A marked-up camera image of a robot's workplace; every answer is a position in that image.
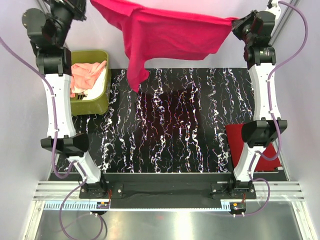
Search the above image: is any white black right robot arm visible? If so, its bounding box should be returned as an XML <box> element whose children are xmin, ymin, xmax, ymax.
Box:
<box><xmin>225</xmin><ymin>7</ymin><xmax>288</xmax><ymax>199</ymax></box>

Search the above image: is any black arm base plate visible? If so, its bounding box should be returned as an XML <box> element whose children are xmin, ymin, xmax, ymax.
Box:
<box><xmin>79</xmin><ymin>173</ymin><xmax>257</xmax><ymax>211</ymax></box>

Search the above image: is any dark red folded t shirt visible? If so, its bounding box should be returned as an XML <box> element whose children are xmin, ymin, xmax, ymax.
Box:
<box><xmin>224</xmin><ymin>123</ymin><xmax>282</xmax><ymax>173</ymax></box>

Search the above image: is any bright pink t shirt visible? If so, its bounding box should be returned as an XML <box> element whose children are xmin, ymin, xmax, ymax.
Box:
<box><xmin>91</xmin><ymin>0</ymin><xmax>235</xmax><ymax>92</ymax></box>

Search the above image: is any white cloth in tub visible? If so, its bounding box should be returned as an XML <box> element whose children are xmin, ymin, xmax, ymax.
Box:
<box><xmin>82</xmin><ymin>67</ymin><xmax>107</xmax><ymax>101</ymax></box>

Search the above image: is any olive green plastic tub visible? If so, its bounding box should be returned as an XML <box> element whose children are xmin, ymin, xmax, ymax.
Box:
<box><xmin>69</xmin><ymin>50</ymin><xmax>111</xmax><ymax>116</ymax></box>

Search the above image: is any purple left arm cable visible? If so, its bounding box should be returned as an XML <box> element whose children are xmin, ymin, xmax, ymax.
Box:
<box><xmin>0</xmin><ymin>37</ymin><xmax>108</xmax><ymax>238</ymax></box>

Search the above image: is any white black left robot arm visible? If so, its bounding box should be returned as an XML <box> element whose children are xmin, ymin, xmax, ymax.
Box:
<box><xmin>21</xmin><ymin>0</ymin><xmax>108</xmax><ymax>198</ymax></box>

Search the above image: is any white slotted cable duct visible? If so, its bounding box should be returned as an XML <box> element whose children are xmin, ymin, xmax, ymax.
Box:
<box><xmin>44</xmin><ymin>199</ymin><xmax>247</xmax><ymax>211</ymax></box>

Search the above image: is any peach pink cloth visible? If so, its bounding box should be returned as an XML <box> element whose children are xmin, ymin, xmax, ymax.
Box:
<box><xmin>70</xmin><ymin>60</ymin><xmax>107</xmax><ymax>98</ymax></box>

